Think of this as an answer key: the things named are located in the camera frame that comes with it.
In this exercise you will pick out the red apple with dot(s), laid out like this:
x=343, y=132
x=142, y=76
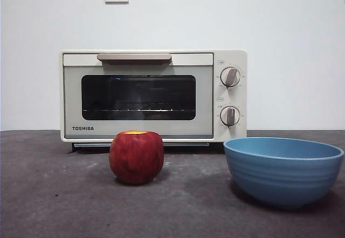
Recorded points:
x=136, y=158

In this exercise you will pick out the blue ribbed bowl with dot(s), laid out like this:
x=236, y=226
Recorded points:
x=280, y=178

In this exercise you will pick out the cream oven knob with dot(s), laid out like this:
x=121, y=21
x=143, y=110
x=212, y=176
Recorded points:
x=230, y=116
x=230, y=77

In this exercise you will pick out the cream Toshiba toaster oven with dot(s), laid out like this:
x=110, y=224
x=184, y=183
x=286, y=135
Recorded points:
x=243, y=100

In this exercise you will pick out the black oven foot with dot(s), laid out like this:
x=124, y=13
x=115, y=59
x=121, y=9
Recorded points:
x=72, y=147

